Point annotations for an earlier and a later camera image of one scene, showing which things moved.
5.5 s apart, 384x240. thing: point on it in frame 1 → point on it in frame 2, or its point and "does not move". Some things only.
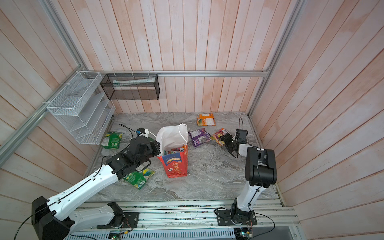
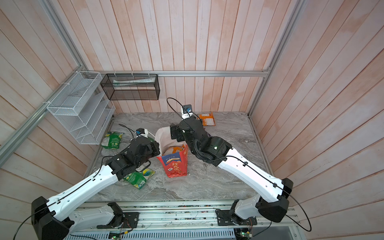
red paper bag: x=172 y=149 does not move
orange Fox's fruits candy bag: x=217 y=136 → x=174 y=149
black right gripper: x=227 y=137 → x=174 y=132
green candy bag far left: x=111 y=140 does not move
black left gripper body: x=152 y=150 does not move
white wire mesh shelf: x=85 y=110 does not move
